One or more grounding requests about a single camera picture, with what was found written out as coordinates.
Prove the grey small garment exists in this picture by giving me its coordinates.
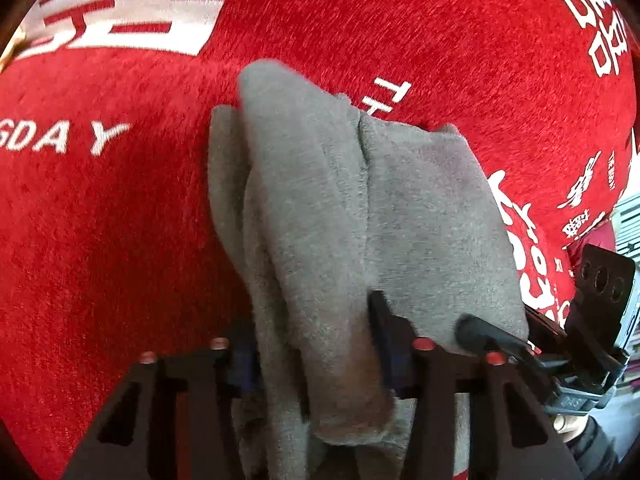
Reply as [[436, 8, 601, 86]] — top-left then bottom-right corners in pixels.
[[208, 61, 528, 479]]

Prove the operator right hand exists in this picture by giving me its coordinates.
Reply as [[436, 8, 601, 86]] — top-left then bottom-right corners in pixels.
[[552, 414, 620, 480]]

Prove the white radiator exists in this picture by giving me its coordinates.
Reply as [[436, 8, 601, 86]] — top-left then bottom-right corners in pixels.
[[612, 194, 640, 263]]

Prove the red printed bed blanket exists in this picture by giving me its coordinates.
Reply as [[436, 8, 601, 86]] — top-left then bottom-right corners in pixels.
[[1, 0, 639, 479]]

